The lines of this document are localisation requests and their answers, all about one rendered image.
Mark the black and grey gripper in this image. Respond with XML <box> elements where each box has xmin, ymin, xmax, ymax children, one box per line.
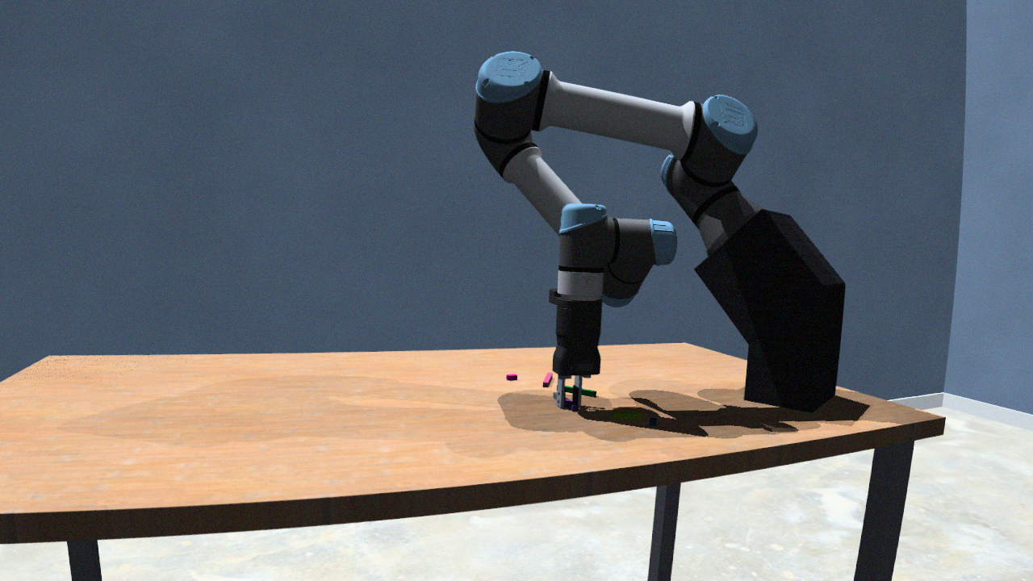
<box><xmin>549</xmin><ymin>270</ymin><xmax>604</xmax><ymax>408</ymax></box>

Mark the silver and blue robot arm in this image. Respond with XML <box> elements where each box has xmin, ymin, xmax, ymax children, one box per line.
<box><xmin>474</xmin><ymin>52</ymin><xmax>766</xmax><ymax>307</ymax></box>

